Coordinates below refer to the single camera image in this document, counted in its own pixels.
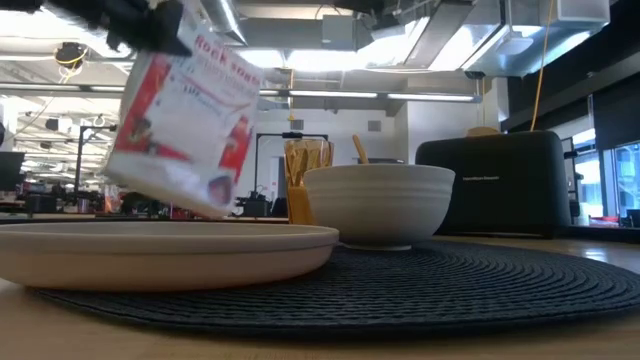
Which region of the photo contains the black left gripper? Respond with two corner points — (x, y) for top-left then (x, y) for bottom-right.
(47, 0), (194, 57)

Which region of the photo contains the white red cereal box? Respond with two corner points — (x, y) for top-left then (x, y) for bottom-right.
(102, 0), (266, 219)

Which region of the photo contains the spoon with wooden handle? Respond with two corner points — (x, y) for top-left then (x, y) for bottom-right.
(352, 133), (370, 165)

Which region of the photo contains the amber transparent plastic cup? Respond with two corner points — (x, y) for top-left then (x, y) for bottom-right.
(283, 138), (335, 226)

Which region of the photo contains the long ceiling light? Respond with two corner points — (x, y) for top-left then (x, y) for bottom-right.
(258, 89), (484, 104)

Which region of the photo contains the beige ceramic plate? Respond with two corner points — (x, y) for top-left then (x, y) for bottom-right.
(0, 221), (340, 293)

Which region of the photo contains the white plate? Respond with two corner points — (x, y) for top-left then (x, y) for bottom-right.
(303, 163), (456, 251)

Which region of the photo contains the dark round woven placemat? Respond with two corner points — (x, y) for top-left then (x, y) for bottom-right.
(34, 238), (640, 340)

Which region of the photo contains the black toaster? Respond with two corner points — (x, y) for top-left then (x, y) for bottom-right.
(414, 130), (572, 239)

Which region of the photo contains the black stand frame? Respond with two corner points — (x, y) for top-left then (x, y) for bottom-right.
(253, 131), (330, 204)

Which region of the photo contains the silver ventilation duct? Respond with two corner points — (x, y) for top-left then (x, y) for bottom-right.
(364, 0), (611, 79)

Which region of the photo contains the yellow hanging cable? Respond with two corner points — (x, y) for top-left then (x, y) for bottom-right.
(528, 0), (557, 132)

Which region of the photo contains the black table frame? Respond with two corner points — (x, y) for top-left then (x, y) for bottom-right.
(564, 224), (640, 245)

